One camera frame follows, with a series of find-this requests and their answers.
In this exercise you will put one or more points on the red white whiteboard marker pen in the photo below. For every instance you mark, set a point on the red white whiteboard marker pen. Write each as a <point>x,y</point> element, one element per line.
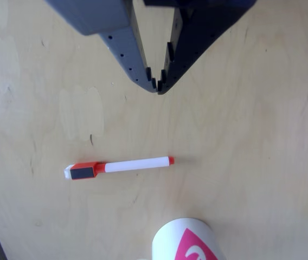
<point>135,165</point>

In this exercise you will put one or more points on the white mug with pink hearts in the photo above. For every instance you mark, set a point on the white mug with pink hearts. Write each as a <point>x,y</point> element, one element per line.
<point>175,241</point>

